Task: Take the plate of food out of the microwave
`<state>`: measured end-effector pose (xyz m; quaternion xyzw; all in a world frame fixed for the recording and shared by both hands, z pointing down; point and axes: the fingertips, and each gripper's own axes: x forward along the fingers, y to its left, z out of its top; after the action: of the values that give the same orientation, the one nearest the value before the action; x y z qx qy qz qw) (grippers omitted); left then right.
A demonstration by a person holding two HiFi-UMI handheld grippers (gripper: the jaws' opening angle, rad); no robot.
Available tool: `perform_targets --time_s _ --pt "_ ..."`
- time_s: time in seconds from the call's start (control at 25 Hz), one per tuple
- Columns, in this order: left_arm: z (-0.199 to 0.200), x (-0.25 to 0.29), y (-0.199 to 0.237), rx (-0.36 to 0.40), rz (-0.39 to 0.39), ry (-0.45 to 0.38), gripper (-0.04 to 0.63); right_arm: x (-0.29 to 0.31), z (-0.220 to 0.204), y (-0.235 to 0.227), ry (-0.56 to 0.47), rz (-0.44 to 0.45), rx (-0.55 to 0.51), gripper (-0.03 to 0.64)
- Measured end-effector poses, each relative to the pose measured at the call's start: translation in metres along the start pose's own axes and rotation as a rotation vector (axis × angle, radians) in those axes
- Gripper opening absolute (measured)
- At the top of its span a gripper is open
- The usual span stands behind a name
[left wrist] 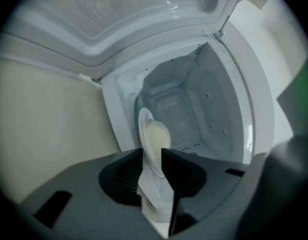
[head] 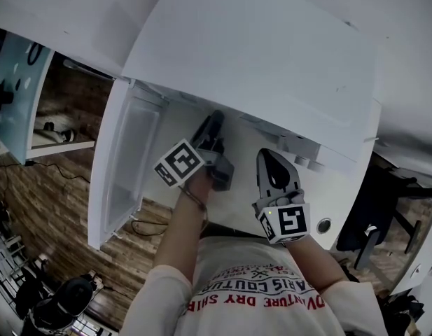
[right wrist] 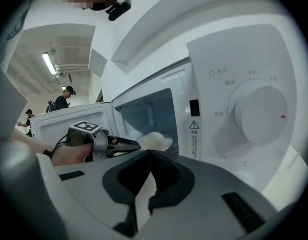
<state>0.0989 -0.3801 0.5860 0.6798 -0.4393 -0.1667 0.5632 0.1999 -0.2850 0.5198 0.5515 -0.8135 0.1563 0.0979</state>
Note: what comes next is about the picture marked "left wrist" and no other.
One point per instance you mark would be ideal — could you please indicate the white microwave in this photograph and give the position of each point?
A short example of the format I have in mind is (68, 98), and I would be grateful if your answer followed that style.
(206, 96)

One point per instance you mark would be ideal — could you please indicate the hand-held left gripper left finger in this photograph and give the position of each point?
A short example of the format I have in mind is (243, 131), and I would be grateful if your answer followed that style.
(89, 199)

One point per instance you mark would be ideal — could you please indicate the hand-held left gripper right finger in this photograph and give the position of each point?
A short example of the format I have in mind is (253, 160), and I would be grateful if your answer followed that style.
(213, 196)

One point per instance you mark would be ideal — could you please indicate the white round plate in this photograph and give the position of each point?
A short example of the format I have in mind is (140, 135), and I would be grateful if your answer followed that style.
(143, 119)

